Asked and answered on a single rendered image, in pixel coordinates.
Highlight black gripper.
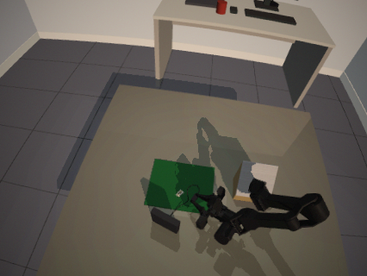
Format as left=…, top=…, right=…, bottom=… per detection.
left=191, top=186, right=229, bottom=229

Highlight black computer fan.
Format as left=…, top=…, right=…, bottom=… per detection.
left=151, top=207, right=180, bottom=234

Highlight green circuit board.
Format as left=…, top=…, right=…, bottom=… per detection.
left=144, top=159, right=215, bottom=213

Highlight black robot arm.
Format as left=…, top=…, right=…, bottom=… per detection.
left=207, top=179, right=330, bottom=245

